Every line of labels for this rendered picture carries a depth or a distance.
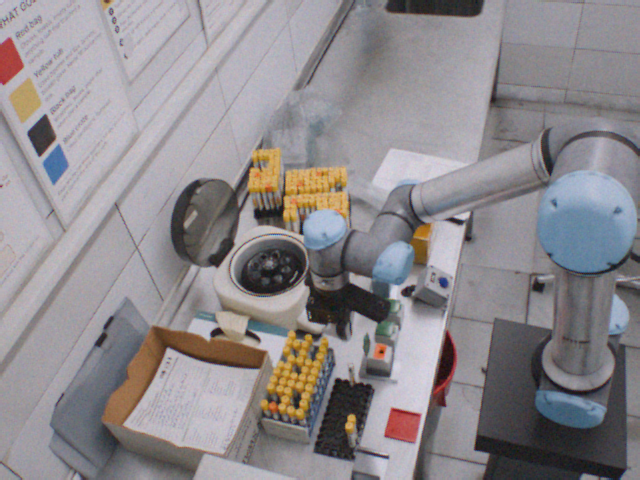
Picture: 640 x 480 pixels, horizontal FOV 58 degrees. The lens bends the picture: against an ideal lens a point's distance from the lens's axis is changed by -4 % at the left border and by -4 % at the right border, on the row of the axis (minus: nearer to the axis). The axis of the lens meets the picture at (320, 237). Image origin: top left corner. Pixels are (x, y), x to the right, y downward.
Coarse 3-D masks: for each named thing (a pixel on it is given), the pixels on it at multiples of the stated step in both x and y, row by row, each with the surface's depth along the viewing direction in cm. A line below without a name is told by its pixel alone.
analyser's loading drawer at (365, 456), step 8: (360, 448) 118; (368, 448) 117; (360, 456) 119; (368, 456) 118; (376, 456) 118; (384, 456) 117; (360, 464) 118; (368, 464) 117; (376, 464) 117; (384, 464) 117; (352, 472) 114; (360, 472) 113; (368, 472) 116; (376, 472) 116; (384, 472) 116
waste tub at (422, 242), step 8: (432, 224) 151; (416, 232) 162; (424, 232) 162; (432, 232) 153; (416, 240) 149; (424, 240) 148; (432, 240) 156; (416, 248) 152; (424, 248) 151; (416, 256) 154; (424, 256) 153; (424, 264) 155
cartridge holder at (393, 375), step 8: (392, 360) 133; (400, 360) 136; (360, 368) 135; (368, 368) 133; (392, 368) 134; (400, 368) 134; (360, 376) 135; (368, 376) 134; (376, 376) 134; (384, 376) 133; (392, 376) 133
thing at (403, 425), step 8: (392, 408) 128; (392, 416) 128; (400, 416) 128; (408, 416) 127; (416, 416) 127; (392, 424) 127; (400, 424) 126; (408, 424) 126; (416, 424) 126; (384, 432) 125; (392, 432) 125; (400, 432) 125; (408, 432) 125; (416, 432) 124; (400, 440) 124; (408, 440) 123; (416, 440) 123
